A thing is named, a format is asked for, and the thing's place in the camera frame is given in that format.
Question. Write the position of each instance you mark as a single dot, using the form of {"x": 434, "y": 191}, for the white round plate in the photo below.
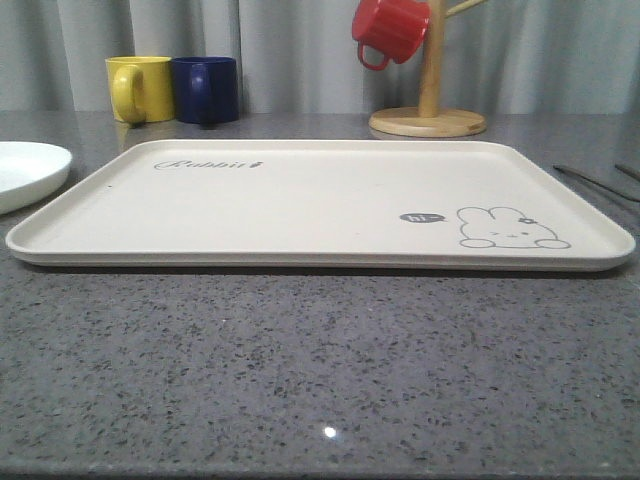
{"x": 30, "y": 171}

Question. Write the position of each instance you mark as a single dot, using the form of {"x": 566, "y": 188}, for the steel chopsticks pair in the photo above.
{"x": 611, "y": 189}

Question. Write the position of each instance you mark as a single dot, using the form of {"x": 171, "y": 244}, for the cream rabbit serving tray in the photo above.
{"x": 322, "y": 203}

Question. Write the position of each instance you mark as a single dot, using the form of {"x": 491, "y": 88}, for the wooden mug tree stand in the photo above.
{"x": 429, "y": 119}

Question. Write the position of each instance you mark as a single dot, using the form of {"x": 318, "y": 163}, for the grey curtain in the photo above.
{"x": 514, "y": 57}

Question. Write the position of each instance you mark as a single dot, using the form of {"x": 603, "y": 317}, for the dark blue mug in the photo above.
{"x": 205, "y": 89}

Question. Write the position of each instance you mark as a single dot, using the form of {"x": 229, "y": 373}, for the red ribbed mug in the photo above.
{"x": 389, "y": 30}

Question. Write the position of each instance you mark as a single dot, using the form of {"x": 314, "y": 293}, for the yellow mug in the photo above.
{"x": 140, "y": 88}

